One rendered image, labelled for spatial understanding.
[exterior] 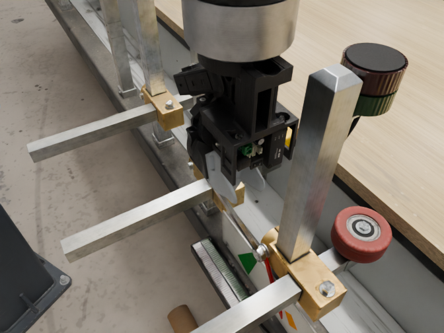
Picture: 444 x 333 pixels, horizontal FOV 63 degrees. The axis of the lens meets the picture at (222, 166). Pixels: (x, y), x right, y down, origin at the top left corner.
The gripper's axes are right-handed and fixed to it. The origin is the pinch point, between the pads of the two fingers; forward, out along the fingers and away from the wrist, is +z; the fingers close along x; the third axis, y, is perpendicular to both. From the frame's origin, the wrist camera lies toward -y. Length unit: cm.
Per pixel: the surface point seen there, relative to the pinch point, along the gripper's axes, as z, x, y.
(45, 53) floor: 100, -1, -254
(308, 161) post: -7.0, 6.1, 7.2
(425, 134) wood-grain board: 9.7, 42.9, 1.3
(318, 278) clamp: 12.7, 7.9, 12.1
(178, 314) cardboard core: 92, -2, -26
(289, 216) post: 3.8, 6.1, 6.2
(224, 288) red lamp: 29.5, 0.3, -0.4
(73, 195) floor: 100, -19, -106
